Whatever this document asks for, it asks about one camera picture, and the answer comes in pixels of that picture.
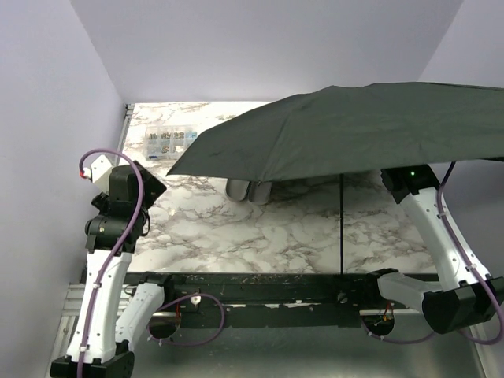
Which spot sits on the clear plastic screw organizer box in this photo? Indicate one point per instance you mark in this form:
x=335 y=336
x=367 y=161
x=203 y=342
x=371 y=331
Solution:
x=167 y=142

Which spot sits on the black umbrella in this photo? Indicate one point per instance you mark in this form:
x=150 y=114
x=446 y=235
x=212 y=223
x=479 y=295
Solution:
x=343 y=137

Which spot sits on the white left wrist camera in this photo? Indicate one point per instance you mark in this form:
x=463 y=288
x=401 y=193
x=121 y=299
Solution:
x=98 y=173

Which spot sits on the aluminium front rail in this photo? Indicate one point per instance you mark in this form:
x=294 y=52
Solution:
x=74 y=297

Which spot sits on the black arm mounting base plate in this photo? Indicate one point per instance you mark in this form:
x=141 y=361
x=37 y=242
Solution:
x=261 y=300

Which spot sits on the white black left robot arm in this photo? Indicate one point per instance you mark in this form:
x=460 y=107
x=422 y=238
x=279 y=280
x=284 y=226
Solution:
x=105 y=337

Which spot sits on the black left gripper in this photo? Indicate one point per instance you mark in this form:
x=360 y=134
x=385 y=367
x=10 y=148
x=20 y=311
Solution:
x=149 y=183

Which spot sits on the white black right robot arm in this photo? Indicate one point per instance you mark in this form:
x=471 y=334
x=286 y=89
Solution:
x=466 y=293

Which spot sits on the beige zippered umbrella case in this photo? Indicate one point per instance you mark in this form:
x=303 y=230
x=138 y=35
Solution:
x=257 y=193

